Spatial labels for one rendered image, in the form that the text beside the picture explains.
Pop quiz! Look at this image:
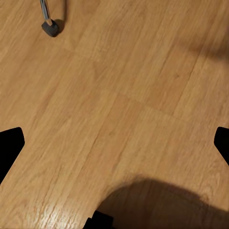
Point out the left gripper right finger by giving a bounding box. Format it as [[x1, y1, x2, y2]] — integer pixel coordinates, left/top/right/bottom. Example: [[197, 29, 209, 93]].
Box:
[[214, 127, 229, 165]]

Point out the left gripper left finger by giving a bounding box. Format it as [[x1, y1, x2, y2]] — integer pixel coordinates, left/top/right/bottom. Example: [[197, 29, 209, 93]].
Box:
[[0, 127, 25, 184]]

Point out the swivel chair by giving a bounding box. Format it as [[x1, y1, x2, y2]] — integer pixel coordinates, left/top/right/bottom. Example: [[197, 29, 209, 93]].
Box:
[[40, 0, 59, 37]]

